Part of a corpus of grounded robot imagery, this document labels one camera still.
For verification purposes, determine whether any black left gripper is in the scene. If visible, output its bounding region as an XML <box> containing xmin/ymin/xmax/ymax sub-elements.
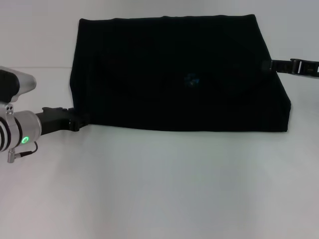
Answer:
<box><xmin>35</xmin><ymin>106</ymin><xmax>90</xmax><ymax>136</ymax></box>

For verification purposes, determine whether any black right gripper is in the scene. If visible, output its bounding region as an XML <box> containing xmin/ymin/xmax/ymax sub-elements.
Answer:
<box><xmin>261</xmin><ymin>58</ymin><xmax>319</xmax><ymax>81</ymax></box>

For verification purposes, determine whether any black shirt with FREE print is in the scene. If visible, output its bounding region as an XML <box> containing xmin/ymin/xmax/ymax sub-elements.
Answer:
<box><xmin>70</xmin><ymin>14</ymin><xmax>292</xmax><ymax>133</ymax></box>

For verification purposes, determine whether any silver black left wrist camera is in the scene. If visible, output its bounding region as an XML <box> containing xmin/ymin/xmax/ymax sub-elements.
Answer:
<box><xmin>0</xmin><ymin>66</ymin><xmax>37</xmax><ymax>103</ymax></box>

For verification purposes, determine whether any left black cable silver plug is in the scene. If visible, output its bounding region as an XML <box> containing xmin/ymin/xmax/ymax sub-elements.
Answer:
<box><xmin>6</xmin><ymin>141</ymin><xmax>38</xmax><ymax>164</ymax></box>

